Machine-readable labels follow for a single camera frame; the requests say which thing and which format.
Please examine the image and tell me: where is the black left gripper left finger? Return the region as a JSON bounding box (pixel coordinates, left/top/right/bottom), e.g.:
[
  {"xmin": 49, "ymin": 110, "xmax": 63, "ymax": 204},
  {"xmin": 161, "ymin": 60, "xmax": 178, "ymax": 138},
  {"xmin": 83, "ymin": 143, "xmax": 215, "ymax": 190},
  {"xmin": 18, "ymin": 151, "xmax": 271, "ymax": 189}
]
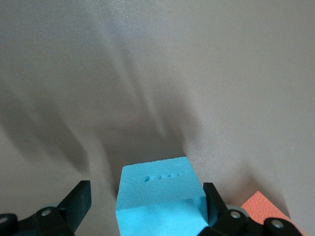
[{"xmin": 0, "ymin": 180, "xmax": 92, "ymax": 236}]

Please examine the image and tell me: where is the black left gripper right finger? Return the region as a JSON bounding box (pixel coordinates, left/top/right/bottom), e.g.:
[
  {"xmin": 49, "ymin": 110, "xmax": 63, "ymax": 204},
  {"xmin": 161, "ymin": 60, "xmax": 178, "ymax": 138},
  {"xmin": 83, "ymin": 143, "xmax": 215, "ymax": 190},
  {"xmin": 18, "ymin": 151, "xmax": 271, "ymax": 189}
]
[{"xmin": 198, "ymin": 182, "xmax": 305, "ymax": 236}]

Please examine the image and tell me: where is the blue foam cube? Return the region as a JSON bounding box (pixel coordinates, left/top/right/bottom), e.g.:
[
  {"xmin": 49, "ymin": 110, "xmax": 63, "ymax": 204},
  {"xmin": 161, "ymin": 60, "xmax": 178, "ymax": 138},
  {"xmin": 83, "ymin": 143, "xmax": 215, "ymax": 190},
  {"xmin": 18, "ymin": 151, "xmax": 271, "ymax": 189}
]
[{"xmin": 115, "ymin": 157, "xmax": 210, "ymax": 236}]

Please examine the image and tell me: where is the orange foam cube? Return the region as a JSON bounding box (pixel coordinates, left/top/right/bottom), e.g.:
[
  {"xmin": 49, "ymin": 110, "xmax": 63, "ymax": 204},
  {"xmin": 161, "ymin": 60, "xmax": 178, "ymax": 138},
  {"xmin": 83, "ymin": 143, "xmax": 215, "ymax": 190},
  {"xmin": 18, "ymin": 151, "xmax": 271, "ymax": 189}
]
[{"xmin": 240, "ymin": 190, "xmax": 308, "ymax": 236}]

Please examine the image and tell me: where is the brown paper table cover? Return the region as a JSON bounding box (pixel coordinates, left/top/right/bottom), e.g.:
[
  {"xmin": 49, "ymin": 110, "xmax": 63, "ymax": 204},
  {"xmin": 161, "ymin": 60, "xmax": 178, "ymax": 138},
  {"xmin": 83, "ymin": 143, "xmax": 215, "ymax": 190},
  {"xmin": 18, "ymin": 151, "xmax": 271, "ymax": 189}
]
[{"xmin": 0, "ymin": 0, "xmax": 315, "ymax": 236}]

